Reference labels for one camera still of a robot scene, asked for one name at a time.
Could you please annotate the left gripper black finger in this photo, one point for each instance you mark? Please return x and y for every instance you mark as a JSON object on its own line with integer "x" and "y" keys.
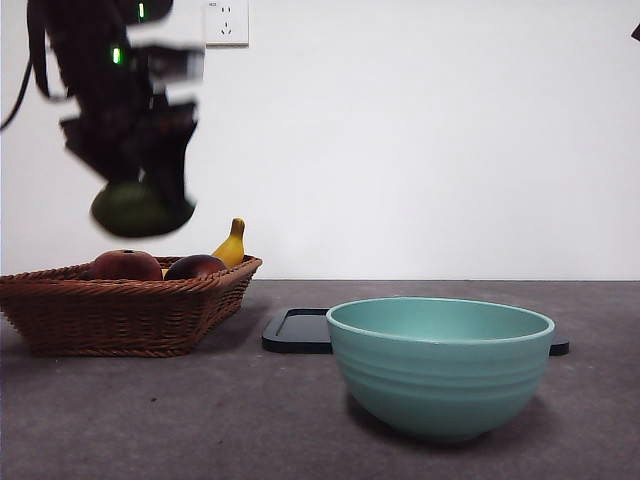
{"x": 170, "y": 150}
{"x": 102, "y": 145}

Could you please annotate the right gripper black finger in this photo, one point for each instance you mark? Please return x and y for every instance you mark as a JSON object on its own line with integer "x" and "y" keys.
{"x": 636, "y": 31}

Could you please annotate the green avocado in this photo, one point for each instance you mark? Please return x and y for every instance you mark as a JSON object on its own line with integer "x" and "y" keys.
{"x": 135, "y": 215}

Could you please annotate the teal ceramic bowl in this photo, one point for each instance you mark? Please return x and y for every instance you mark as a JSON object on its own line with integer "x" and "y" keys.
{"x": 440, "y": 370}

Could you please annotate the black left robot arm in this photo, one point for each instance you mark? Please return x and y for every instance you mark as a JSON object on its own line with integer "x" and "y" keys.
{"x": 85, "y": 50}

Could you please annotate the yellow banana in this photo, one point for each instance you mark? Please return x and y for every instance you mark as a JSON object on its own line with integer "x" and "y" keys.
{"x": 231, "y": 250}

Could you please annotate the orange-red peach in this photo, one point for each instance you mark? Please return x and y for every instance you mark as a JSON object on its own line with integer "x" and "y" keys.
{"x": 127, "y": 265}

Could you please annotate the brown wicker basket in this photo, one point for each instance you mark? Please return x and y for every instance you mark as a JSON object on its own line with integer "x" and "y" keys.
{"x": 115, "y": 315}

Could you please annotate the dark rectangular tray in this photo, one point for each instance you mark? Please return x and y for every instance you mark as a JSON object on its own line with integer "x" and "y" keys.
{"x": 300, "y": 332}

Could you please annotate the white wall socket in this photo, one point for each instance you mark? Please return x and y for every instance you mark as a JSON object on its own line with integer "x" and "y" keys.
{"x": 227, "y": 22}

